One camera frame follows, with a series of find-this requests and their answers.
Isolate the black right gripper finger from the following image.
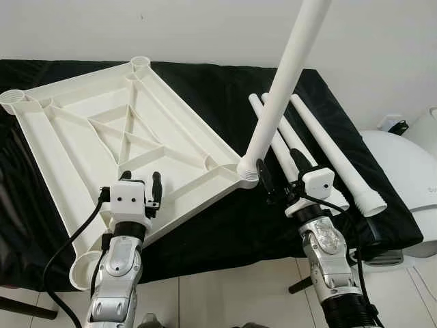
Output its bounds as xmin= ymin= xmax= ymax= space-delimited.
xmin=290 ymin=149 xmax=311 ymax=180
xmin=256 ymin=159 xmax=275 ymax=199

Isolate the white plastic table top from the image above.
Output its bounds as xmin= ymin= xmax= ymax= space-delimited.
xmin=0 ymin=56 xmax=260 ymax=289

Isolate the white plastic table leg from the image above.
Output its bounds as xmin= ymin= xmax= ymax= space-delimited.
xmin=248 ymin=94 xmax=301 ymax=184
xmin=236 ymin=0 xmax=333 ymax=189
xmin=262 ymin=92 xmax=350 ymax=211
xmin=290 ymin=94 xmax=388 ymax=218

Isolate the black padded bed cover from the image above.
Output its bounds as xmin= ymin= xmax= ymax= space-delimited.
xmin=0 ymin=59 xmax=424 ymax=291

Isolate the white dome appliance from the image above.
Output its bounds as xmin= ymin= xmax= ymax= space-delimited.
xmin=358 ymin=128 xmax=437 ymax=264

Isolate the grey left robot foot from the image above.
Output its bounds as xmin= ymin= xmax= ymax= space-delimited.
xmin=140 ymin=313 xmax=161 ymax=328

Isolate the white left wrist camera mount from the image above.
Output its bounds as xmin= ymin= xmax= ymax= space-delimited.
xmin=108 ymin=180 xmax=152 ymax=230

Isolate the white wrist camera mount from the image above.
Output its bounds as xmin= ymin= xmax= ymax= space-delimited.
xmin=285 ymin=166 xmax=335 ymax=218
xmin=108 ymin=180 xmax=152 ymax=230

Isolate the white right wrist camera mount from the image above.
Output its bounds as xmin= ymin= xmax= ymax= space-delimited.
xmin=285 ymin=166 xmax=335 ymax=218

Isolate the wall socket black plug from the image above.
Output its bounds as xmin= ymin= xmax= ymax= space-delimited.
xmin=382 ymin=116 xmax=410 ymax=136

